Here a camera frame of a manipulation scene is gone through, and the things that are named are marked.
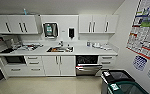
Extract black coffee machine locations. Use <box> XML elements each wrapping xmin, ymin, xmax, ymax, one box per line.
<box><xmin>1</xmin><ymin>36</ymin><xmax>22</xmax><ymax>53</ymax></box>

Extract teal bottle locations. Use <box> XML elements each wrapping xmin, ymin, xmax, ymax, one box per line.
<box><xmin>22</xmin><ymin>7</ymin><xmax>28</xmax><ymax>16</ymax></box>

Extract chrome sink soap pump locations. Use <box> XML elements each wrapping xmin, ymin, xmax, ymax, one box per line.
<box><xmin>66</xmin><ymin>43</ymin><xmax>71</xmax><ymax>49</ymax></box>

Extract orange bowl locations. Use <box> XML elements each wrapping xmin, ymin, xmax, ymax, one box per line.
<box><xmin>50</xmin><ymin>48</ymin><xmax>60</xmax><ymax>53</ymax></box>

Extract grey bin with green lid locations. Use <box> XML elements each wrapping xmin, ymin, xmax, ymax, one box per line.
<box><xmin>105</xmin><ymin>79</ymin><xmax>149</xmax><ymax>94</ymax></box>

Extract stainless steel dishwasher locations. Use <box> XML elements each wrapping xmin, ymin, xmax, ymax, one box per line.
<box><xmin>74</xmin><ymin>54</ymin><xmax>104</xmax><ymax>77</ymax></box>

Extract black wall soap dispenser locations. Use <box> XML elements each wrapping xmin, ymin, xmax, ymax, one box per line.
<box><xmin>68</xmin><ymin>27</ymin><xmax>76</xmax><ymax>39</ymax></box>

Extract blue dish soap bottle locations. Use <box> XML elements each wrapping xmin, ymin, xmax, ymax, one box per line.
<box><xmin>86</xmin><ymin>40</ymin><xmax>91</xmax><ymax>48</ymax></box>

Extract white drawer unit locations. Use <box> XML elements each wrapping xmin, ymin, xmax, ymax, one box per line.
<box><xmin>98</xmin><ymin>54</ymin><xmax>117</xmax><ymax>73</ymax></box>
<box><xmin>24</xmin><ymin>55</ymin><xmax>46</xmax><ymax>76</ymax></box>

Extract white patterned cup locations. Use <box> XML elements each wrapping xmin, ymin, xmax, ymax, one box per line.
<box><xmin>65</xmin><ymin>47</ymin><xmax>73</xmax><ymax>53</ymax></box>

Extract stainless steel sink basin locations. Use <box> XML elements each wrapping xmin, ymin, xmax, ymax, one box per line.
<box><xmin>46</xmin><ymin>46</ymin><xmax>74</xmax><ymax>54</ymax></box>

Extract black built-in microwave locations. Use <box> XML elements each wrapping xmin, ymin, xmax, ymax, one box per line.
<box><xmin>2</xmin><ymin>55</ymin><xmax>27</xmax><ymax>65</ymax></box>

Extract small blue wall sign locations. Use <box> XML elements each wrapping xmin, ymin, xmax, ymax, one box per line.
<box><xmin>132</xmin><ymin>54</ymin><xmax>148</xmax><ymax>72</ymax></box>

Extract white wide drawer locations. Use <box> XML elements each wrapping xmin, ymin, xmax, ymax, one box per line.
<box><xmin>4</xmin><ymin>64</ymin><xmax>27</xmax><ymax>78</ymax></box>

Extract white two-door base cabinet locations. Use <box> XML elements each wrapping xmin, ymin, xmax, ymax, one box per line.
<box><xmin>41</xmin><ymin>55</ymin><xmax>77</xmax><ymax>77</ymax></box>

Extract black paper towel dispenser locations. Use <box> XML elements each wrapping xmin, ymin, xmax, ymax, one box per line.
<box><xmin>42</xmin><ymin>22</ymin><xmax>60</xmax><ymax>39</ymax></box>

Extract chrome sink faucet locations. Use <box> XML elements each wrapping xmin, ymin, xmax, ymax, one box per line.
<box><xmin>58</xmin><ymin>40</ymin><xmax>65</xmax><ymax>48</ymax></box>

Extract large multicolour wall poster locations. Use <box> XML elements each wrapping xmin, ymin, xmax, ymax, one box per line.
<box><xmin>125</xmin><ymin>0</ymin><xmax>150</xmax><ymax>65</ymax></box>

